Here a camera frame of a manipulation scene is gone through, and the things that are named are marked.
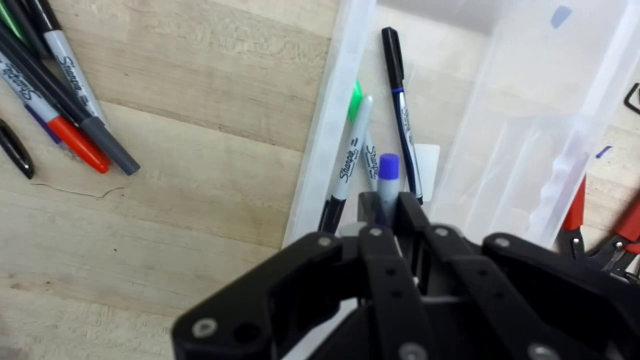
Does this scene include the red pliers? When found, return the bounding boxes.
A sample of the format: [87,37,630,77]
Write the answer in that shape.
[555,180,640,275]

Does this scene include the black thin pen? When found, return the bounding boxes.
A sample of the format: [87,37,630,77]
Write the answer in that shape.
[380,25,424,200]

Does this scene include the clear plastic box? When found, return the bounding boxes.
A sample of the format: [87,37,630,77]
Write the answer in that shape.
[285,0,640,246]

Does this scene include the grey cap marker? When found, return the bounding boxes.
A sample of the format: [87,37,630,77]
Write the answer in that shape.
[24,0,141,176]

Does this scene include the red cap marker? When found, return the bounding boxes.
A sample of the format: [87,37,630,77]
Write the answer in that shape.
[0,53,110,173]

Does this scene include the blue cap marker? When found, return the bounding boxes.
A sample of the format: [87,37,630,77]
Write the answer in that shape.
[379,153,400,223]

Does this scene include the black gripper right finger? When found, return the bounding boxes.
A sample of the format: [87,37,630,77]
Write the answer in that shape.
[395,191,555,360]

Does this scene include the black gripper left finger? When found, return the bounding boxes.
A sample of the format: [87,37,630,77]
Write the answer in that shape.
[357,191,432,360]

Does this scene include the green cap marker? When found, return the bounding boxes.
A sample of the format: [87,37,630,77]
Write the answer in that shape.
[318,81,373,233]

